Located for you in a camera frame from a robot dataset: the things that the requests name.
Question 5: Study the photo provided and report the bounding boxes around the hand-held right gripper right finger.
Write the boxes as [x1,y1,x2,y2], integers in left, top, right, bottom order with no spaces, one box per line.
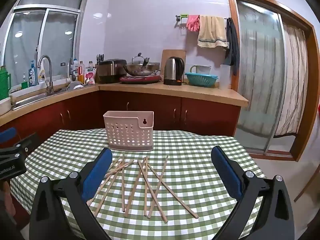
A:
[211,145,295,240]

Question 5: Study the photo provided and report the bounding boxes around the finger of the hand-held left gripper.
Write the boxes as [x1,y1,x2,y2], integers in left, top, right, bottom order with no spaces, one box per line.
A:
[0,127,17,144]
[0,133,39,164]

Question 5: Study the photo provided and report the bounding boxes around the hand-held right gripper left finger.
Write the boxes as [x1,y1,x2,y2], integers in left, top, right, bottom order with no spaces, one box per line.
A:
[29,147,113,240]

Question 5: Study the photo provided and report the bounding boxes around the pink perforated utensil holder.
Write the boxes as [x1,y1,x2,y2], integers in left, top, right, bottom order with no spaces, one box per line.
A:
[103,110,154,152]

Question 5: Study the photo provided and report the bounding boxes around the bunch of wooden chopsticks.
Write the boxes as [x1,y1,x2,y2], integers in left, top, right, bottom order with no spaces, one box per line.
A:
[86,154,199,223]

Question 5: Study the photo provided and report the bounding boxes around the white plastic tub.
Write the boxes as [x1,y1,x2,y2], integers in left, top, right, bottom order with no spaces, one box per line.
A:
[0,97,12,114]

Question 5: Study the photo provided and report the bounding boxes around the green checked tablecloth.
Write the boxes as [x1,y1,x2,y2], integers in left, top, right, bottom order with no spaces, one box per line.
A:
[10,128,267,240]

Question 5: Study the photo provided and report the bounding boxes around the stainless steel sink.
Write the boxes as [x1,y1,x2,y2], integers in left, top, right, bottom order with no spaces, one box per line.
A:
[11,85,75,110]

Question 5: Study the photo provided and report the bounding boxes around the green thermos jug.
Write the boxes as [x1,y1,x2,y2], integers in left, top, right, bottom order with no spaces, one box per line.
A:
[0,65,12,101]

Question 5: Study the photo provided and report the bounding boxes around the blue pump soap bottle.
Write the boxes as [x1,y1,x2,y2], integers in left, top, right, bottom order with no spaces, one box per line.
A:
[28,60,36,87]

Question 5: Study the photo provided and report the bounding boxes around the white spray bottle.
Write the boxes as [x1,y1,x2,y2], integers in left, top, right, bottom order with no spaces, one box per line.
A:
[37,62,47,84]

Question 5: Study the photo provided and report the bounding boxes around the chrome kitchen faucet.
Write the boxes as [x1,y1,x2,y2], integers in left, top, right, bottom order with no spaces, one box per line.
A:
[37,55,54,94]

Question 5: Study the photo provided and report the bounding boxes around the white dishes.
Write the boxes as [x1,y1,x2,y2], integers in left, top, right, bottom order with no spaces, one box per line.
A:
[66,81,84,90]

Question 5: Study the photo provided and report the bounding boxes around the wooden furniture leg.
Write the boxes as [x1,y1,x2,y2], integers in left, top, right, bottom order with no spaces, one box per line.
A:
[294,179,314,203]

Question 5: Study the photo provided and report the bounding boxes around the orange liquid bottle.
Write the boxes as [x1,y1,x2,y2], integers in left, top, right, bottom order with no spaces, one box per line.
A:
[78,60,85,82]

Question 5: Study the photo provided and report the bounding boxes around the pink and white pouch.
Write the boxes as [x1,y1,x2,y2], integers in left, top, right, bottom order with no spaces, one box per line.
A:
[84,68,97,85]

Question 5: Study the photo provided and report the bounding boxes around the translucent plastic container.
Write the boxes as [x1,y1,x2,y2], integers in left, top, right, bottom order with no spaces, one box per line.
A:
[219,64,233,90]

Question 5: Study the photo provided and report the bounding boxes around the teal plastic colander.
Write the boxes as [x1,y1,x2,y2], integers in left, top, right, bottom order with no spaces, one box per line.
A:
[185,72,218,88]

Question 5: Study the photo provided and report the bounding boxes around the beige kitchen countertop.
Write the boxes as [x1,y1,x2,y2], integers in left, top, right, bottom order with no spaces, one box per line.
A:
[0,81,249,127]

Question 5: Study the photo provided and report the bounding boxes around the frosted glass sliding door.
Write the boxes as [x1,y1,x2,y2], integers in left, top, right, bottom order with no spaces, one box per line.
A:
[235,0,287,153]

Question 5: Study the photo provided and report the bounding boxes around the dark rice cooker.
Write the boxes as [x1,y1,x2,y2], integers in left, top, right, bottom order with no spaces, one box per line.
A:
[98,59,127,83]

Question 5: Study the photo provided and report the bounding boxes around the red induction cooker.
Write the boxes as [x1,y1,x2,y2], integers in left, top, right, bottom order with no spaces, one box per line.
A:
[119,75,162,84]

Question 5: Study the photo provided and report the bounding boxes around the aluminium sliding window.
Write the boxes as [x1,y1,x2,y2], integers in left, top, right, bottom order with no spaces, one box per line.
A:
[0,0,92,90]

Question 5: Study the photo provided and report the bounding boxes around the white and green pitcher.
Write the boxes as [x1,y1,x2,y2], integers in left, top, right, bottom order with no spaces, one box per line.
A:
[189,64,212,75]

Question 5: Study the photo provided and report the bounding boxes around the steel wok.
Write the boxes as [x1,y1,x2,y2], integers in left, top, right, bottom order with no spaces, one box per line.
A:
[123,64,160,77]

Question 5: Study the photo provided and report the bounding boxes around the striped curtain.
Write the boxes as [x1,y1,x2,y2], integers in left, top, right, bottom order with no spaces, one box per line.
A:
[274,21,309,138]

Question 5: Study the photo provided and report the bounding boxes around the steel electric kettle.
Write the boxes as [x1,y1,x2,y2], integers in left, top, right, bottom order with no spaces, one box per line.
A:
[164,56,185,86]

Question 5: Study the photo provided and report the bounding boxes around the glass wok lid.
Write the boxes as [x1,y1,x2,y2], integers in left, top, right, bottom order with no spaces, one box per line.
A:
[132,52,150,67]

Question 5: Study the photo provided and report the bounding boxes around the dark hanging cloth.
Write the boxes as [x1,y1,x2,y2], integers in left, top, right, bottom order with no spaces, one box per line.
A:
[224,17,240,76]

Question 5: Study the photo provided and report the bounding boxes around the wooden cutting board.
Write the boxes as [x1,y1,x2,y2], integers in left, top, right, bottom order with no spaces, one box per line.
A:
[160,49,187,77]

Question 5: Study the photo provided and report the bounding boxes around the beige towel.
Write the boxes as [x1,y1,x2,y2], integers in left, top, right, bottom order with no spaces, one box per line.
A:
[197,15,228,48]

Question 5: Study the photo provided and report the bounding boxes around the pink rubber gloves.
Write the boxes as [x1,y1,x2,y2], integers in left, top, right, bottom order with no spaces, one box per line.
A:
[186,15,200,32]

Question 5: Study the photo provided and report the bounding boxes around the metal towel rail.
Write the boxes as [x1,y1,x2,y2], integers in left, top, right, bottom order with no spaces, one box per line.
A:
[175,14,230,28]

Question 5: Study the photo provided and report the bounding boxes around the wooden door frame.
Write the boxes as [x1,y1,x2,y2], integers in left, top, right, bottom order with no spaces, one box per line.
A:
[226,0,320,162]

